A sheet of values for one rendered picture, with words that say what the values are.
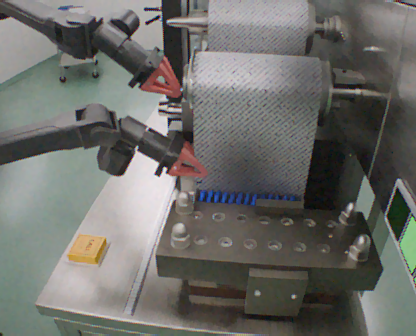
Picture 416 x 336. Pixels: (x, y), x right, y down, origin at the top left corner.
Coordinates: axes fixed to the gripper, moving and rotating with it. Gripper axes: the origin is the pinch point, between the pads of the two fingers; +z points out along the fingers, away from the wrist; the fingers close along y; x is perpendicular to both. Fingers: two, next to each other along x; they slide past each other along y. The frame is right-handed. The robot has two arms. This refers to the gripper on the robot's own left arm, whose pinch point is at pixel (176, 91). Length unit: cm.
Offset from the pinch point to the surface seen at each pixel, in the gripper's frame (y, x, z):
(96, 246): 19.0, -32.9, 5.7
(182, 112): 0.3, -2.9, 3.9
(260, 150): 8.9, 5.4, 18.5
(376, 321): -16, -35, 149
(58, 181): -124, -182, -2
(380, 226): 0, 8, 67
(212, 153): 8.5, -1.9, 12.2
